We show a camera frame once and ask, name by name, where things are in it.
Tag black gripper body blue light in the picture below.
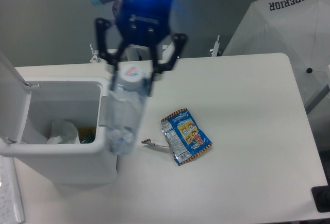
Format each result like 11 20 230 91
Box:
116 0 172 47

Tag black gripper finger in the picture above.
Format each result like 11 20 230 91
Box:
148 32 188 97
94 18 128 90

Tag crushed clear plastic bottle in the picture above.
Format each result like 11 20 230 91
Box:
106 64 149 155

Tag blue snack wrapper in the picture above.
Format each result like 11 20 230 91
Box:
141 108 212 166

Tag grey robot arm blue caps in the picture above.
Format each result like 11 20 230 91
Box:
91 0 188 95

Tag white trash can lid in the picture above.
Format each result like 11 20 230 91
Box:
1 53 31 144

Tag yellow green trash item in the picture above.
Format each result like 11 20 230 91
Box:
77 127 96 144

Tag white crumpled paper trash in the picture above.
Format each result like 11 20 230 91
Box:
46 119 80 145

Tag white plastic trash can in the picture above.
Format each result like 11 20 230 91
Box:
1 77 117 184

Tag white umbrella with lettering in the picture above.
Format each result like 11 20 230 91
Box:
223 0 329 106

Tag paper sheet in sleeve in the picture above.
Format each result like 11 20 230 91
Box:
1 156 25 223

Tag black device at table edge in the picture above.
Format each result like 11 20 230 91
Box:
311 185 329 213

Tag white metal base bracket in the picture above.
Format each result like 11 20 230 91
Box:
90 36 223 63

